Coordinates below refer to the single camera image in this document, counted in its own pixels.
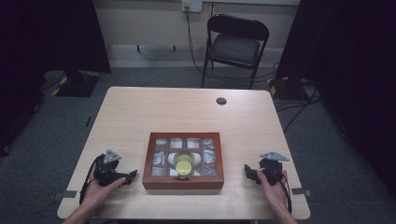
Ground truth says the person's right hand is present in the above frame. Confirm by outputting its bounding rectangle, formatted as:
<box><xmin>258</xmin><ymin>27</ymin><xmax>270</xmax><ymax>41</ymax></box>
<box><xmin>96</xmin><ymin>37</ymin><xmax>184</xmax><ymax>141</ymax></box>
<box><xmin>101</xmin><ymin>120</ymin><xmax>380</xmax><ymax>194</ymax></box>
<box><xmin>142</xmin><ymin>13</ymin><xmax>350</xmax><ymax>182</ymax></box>
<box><xmin>256</xmin><ymin>170</ymin><xmax>292</xmax><ymax>216</ymax></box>

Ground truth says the wooden box with glass lid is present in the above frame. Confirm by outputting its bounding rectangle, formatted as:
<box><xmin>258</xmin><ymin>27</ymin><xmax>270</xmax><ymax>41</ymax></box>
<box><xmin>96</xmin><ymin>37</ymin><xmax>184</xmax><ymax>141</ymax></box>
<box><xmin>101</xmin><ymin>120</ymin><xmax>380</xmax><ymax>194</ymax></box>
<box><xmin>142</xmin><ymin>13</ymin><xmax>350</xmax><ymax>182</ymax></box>
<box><xmin>142</xmin><ymin>132</ymin><xmax>225</xmax><ymax>191</ymax></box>

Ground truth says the silver foil sachet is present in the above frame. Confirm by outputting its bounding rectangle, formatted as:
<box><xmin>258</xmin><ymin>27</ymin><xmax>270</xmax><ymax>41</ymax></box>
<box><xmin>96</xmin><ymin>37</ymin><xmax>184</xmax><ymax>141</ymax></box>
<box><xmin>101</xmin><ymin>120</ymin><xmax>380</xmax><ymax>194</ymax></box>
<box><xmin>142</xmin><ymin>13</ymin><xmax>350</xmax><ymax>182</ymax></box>
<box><xmin>203</xmin><ymin>149</ymin><xmax>217</xmax><ymax>164</ymax></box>

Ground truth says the dark curtain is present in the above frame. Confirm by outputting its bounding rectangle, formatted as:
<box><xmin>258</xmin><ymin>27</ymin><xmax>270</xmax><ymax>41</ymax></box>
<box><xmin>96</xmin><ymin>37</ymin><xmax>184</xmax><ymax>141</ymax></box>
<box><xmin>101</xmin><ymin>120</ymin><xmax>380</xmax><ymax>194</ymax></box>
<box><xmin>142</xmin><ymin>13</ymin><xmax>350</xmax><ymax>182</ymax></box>
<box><xmin>0</xmin><ymin>0</ymin><xmax>112</xmax><ymax>157</ymax></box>
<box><xmin>275</xmin><ymin>0</ymin><xmax>396</xmax><ymax>200</ymax></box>

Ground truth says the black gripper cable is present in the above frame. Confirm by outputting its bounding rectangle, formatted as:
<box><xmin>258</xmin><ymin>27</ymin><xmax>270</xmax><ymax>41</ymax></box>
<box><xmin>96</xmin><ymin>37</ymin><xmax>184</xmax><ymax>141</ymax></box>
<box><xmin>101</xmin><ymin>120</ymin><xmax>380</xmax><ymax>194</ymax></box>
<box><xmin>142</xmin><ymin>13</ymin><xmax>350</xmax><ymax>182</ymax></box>
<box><xmin>279</xmin><ymin>170</ymin><xmax>293</xmax><ymax>215</ymax></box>
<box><xmin>78</xmin><ymin>154</ymin><xmax>106</xmax><ymax>206</ymax></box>

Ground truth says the person's left hand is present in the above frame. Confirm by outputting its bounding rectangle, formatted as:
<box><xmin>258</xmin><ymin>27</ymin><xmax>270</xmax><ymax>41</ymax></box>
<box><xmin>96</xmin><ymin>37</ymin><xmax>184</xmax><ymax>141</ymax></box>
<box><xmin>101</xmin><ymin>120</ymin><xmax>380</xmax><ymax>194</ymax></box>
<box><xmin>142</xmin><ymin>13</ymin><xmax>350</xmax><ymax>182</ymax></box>
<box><xmin>82</xmin><ymin>169</ymin><xmax>127</xmax><ymax>213</ymax></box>

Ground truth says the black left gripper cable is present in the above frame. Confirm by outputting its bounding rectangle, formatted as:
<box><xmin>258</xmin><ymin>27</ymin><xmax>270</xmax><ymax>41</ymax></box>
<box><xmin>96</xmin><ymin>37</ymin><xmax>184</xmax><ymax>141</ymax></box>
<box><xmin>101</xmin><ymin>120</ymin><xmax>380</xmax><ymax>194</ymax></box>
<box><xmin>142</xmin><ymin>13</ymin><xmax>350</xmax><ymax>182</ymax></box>
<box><xmin>78</xmin><ymin>154</ymin><xmax>106</xmax><ymax>206</ymax></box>

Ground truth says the black folding chair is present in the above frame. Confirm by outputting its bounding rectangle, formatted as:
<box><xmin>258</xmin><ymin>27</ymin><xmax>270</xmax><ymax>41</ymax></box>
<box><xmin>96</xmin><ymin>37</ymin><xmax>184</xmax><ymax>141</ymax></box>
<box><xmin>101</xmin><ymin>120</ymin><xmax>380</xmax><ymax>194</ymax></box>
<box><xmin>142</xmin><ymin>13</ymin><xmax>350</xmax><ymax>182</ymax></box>
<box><xmin>201</xmin><ymin>13</ymin><xmax>271</xmax><ymax>90</ymax></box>

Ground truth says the grey table clamp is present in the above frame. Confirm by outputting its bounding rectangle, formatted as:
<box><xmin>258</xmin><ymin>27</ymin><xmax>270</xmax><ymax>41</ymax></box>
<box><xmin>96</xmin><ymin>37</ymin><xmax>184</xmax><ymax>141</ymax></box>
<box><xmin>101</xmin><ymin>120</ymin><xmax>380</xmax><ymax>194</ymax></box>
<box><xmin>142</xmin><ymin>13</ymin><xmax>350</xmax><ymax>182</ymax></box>
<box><xmin>51</xmin><ymin>189</ymin><xmax>78</xmax><ymax>202</ymax></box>
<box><xmin>290</xmin><ymin>187</ymin><xmax>314</xmax><ymax>198</ymax></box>

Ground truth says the black floor cable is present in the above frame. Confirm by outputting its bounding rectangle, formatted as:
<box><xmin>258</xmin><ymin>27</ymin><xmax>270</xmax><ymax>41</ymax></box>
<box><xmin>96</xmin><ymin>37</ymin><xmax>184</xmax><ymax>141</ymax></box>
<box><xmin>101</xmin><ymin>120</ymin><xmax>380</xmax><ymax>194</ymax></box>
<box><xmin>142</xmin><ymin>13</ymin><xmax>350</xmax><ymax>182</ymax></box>
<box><xmin>275</xmin><ymin>85</ymin><xmax>323</xmax><ymax>133</ymax></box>

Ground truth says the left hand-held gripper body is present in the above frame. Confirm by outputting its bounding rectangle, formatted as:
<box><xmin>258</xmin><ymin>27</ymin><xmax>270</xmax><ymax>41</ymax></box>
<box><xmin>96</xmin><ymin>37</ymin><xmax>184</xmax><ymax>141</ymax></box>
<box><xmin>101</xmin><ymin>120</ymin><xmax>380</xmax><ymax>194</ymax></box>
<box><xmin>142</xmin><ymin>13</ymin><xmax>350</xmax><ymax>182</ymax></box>
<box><xmin>92</xmin><ymin>148</ymin><xmax>125</xmax><ymax>188</ymax></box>

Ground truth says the brown coffee capsule green lid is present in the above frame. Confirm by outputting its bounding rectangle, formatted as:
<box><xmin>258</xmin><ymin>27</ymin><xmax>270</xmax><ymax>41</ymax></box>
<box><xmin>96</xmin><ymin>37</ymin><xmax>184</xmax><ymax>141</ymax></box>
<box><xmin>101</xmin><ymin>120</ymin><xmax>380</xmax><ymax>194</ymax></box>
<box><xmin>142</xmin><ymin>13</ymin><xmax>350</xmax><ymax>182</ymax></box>
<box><xmin>175</xmin><ymin>161</ymin><xmax>193</xmax><ymax>176</ymax></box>

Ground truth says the white wall socket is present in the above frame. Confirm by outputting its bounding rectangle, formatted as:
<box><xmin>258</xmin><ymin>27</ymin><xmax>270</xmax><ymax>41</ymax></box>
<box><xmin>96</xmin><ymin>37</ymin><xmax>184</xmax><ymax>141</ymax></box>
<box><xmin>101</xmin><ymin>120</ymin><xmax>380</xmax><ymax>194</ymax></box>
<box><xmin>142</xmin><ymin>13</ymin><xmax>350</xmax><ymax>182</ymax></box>
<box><xmin>181</xmin><ymin>0</ymin><xmax>204</xmax><ymax>13</ymax></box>

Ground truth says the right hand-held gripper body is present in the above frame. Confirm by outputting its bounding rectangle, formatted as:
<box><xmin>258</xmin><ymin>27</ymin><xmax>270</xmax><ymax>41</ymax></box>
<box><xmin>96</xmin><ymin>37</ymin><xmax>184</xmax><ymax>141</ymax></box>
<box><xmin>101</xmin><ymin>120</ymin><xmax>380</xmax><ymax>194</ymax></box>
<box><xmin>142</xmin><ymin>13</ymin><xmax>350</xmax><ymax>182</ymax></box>
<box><xmin>258</xmin><ymin>151</ymin><xmax>290</xmax><ymax>186</ymax></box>

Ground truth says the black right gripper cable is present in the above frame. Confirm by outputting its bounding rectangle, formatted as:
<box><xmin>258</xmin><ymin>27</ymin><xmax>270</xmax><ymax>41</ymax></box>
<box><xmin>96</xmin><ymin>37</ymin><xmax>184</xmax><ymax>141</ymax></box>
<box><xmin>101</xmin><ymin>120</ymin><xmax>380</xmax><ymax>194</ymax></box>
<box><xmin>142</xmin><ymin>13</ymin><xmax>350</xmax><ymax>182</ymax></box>
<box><xmin>279</xmin><ymin>170</ymin><xmax>293</xmax><ymax>215</ymax></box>

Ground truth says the black stand base yellow tape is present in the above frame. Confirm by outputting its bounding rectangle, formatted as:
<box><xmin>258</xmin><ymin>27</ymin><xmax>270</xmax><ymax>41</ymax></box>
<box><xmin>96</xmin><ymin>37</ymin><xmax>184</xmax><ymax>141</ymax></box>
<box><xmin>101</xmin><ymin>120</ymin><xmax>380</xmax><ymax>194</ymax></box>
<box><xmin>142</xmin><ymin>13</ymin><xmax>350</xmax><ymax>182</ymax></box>
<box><xmin>266</xmin><ymin>76</ymin><xmax>314</xmax><ymax>101</ymax></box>
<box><xmin>50</xmin><ymin>69</ymin><xmax>102</xmax><ymax>98</ymax></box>

